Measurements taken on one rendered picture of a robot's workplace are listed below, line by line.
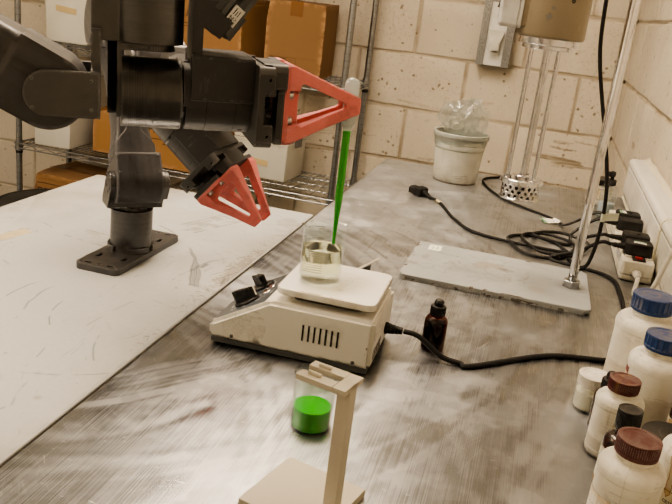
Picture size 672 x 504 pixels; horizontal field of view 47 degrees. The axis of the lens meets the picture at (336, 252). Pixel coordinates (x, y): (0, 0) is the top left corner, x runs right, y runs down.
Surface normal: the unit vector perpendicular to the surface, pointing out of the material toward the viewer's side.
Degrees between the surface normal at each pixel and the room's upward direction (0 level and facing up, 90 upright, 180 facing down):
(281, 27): 91
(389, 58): 90
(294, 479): 0
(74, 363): 0
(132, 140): 54
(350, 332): 90
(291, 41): 89
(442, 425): 0
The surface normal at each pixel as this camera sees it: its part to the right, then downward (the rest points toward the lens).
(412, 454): 0.11, -0.94
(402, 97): -0.26, 0.27
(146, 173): 0.44, -0.29
